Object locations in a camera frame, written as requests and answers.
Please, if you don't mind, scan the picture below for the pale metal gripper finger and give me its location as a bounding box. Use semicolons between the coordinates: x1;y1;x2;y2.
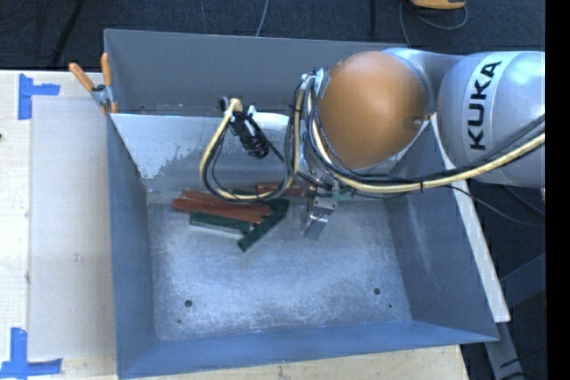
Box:
306;196;337;241
299;200;314;238

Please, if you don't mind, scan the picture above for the dark green flat block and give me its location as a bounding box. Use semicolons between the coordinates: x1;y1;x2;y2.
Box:
236;198;291;254
189;211;257;238

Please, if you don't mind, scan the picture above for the grey metal bin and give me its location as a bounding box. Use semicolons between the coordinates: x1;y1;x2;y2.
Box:
102;28;512;380

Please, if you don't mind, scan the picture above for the red-brown flat block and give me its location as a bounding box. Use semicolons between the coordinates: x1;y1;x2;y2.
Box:
182;189;273;213
172;197;273;225

